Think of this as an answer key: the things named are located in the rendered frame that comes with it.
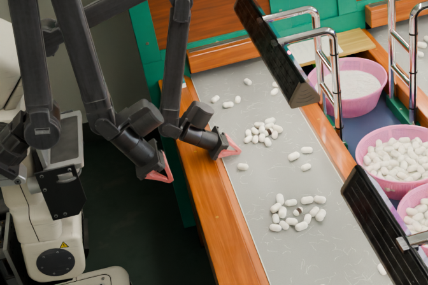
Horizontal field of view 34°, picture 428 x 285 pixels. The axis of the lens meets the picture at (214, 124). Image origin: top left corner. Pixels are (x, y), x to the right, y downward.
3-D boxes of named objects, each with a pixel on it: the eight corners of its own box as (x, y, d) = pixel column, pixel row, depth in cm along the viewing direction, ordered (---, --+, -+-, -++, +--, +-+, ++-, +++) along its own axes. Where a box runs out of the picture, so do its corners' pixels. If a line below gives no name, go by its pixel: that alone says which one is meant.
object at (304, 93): (291, 110, 178) (288, 86, 173) (234, 11, 228) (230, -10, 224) (321, 102, 178) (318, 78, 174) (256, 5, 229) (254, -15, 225)
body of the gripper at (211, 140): (220, 126, 214) (199, 118, 211) (227, 145, 205) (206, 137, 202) (209, 142, 216) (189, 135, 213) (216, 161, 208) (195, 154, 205)
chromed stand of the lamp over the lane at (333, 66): (290, 170, 215) (274, 43, 190) (272, 134, 232) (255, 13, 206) (348, 154, 217) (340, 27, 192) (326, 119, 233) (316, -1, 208)
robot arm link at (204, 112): (159, 118, 209) (160, 132, 201) (178, 87, 204) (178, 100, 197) (195, 134, 212) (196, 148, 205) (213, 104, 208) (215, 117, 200)
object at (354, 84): (328, 125, 230) (327, 111, 227) (306, 90, 248) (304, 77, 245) (392, 107, 232) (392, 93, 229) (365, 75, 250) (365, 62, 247)
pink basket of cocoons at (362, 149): (404, 222, 190) (404, 196, 184) (337, 177, 209) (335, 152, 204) (471, 177, 200) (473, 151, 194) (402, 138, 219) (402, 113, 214)
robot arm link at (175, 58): (171, -16, 191) (172, -5, 181) (192, -14, 191) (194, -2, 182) (157, 123, 210) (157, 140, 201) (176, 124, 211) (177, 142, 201)
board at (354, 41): (286, 70, 246) (286, 67, 245) (275, 51, 258) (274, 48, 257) (376, 48, 248) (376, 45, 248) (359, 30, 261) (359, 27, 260)
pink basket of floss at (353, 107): (367, 131, 225) (365, 107, 220) (295, 113, 240) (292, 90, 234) (400, 88, 241) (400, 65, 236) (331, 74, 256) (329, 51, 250)
